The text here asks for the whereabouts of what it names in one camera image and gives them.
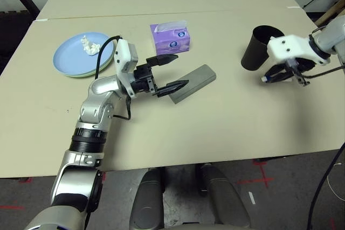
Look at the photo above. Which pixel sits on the grey robot left leg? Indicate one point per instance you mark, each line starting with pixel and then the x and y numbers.
pixel 147 203

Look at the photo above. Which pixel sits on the black foam floor mat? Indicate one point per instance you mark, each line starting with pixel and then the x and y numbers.
pixel 12 36

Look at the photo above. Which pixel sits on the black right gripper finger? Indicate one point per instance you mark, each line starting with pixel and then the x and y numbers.
pixel 281 78
pixel 277 70

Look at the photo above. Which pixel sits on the blue plastic plate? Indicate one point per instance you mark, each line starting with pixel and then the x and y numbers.
pixel 70 57

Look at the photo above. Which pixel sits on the purple tissue pack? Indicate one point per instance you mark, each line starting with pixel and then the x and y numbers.
pixel 169 44

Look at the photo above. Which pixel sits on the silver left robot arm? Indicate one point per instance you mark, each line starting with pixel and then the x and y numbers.
pixel 99 87

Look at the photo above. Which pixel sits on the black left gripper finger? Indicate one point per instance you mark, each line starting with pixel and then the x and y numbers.
pixel 172 87
pixel 163 59

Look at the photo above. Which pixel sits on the wooden chair frame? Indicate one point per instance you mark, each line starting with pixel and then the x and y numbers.
pixel 328 13

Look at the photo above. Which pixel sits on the green plastic plate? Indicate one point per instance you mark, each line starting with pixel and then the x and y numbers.
pixel 106 65

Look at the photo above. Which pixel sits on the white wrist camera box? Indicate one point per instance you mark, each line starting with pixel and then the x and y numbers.
pixel 124 57
pixel 285 47

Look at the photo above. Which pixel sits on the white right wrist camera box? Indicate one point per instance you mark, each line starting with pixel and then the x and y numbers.
pixel 285 47

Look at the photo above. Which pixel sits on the white tissue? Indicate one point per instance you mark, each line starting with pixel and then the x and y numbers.
pixel 90 48

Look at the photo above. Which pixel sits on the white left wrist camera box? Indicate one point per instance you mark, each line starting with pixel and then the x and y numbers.
pixel 124 57

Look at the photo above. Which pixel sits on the small blue white connector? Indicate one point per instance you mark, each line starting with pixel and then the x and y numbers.
pixel 265 79

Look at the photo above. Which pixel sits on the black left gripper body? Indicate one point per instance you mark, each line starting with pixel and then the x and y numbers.
pixel 144 79

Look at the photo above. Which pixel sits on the grey robot leg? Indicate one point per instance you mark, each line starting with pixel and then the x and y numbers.
pixel 223 200
pixel 147 203

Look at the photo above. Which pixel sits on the grey glasses case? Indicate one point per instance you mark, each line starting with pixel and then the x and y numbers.
pixel 199 76

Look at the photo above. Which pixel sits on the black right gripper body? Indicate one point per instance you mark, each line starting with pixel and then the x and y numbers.
pixel 303 65

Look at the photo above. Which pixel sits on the grey robot right leg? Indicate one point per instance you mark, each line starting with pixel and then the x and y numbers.
pixel 223 200

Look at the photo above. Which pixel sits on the black plastic cup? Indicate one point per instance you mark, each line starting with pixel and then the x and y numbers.
pixel 253 52

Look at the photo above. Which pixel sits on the white tape strip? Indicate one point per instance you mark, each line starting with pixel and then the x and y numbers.
pixel 293 7
pixel 41 20

